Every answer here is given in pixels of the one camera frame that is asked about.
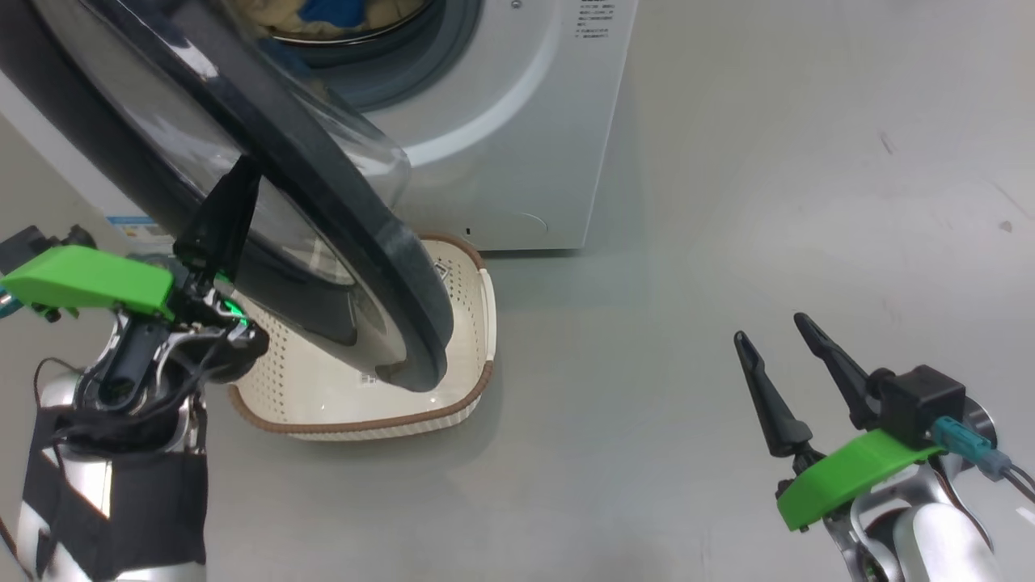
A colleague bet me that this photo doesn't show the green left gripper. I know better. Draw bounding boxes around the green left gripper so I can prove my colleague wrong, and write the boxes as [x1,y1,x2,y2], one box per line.
[0,155,269,382]

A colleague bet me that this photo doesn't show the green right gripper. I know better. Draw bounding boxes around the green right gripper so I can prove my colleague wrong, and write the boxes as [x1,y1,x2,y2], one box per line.
[733,313,945,533]

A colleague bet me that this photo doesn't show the washing machine door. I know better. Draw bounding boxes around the washing machine door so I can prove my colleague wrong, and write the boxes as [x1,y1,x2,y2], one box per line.
[0,0,454,394]

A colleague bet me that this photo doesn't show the yellow bear print pants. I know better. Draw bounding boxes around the yellow bear print pants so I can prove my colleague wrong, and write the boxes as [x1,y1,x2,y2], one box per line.
[230,0,308,38]

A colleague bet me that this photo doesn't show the yellow garment with blue trim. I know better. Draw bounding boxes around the yellow garment with blue trim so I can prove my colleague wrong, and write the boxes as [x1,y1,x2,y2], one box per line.
[299,0,431,30]

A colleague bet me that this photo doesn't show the white washing machine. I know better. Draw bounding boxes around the white washing machine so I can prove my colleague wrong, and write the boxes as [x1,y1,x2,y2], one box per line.
[0,0,640,253]

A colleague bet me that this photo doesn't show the blue energy label sticker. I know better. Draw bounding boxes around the blue energy label sticker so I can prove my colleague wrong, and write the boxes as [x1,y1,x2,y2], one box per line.
[105,214,175,243]

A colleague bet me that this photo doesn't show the cream perforated laundry basket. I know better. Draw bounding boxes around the cream perforated laundry basket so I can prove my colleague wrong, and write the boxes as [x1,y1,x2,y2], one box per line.
[226,234,498,441]

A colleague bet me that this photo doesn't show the teal plug camera cable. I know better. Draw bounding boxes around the teal plug camera cable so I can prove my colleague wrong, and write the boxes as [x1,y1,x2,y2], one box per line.
[930,416,1035,504]

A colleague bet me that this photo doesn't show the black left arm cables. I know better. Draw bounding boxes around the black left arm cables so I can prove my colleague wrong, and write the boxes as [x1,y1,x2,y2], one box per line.
[31,331,243,453]

